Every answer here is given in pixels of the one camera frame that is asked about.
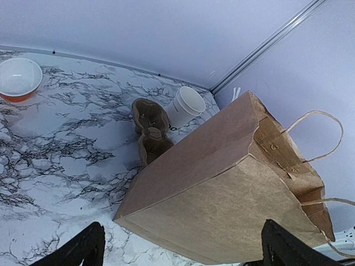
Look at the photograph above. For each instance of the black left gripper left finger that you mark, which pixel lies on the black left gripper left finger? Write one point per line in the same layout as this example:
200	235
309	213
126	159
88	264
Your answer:
86	248

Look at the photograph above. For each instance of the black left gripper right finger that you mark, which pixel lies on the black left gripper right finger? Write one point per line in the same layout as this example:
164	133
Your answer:
280	247

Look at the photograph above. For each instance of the brown paper bag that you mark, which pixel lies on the brown paper bag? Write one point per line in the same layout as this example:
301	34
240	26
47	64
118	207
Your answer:
208	197

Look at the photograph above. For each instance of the stacked cardboard cup carriers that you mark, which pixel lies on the stacked cardboard cup carriers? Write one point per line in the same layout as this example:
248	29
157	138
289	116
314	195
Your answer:
152	124

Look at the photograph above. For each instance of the white wrapped straw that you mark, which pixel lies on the white wrapped straw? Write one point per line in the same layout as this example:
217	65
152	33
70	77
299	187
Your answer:
236	92

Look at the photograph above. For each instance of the stack of white paper cups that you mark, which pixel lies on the stack of white paper cups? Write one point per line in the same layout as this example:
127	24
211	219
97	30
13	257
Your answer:
186	105

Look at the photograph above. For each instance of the orange white bowl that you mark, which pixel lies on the orange white bowl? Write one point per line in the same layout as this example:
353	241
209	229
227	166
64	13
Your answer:
20	78

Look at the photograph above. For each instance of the right aluminium frame post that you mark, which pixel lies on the right aluminium frame post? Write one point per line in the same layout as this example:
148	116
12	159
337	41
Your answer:
266	45

